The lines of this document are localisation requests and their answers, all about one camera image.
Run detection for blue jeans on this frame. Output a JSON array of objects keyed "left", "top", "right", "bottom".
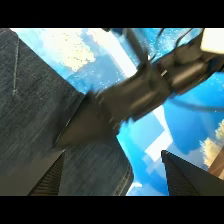
[{"left": 0, "top": 27, "right": 135, "bottom": 197}]

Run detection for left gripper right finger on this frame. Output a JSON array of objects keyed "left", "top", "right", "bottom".
[{"left": 160, "top": 149, "right": 224, "bottom": 197}]

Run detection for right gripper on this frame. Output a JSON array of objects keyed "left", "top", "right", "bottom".
[{"left": 54, "top": 61, "right": 172, "bottom": 150}]

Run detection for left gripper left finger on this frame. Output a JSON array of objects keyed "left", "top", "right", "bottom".
[{"left": 0, "top": 149, "right": 66, "bottom": 197}]

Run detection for black cable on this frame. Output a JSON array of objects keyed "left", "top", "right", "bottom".
[{"left": 165, "top": 94, "right": 224, "bottom": 114}]

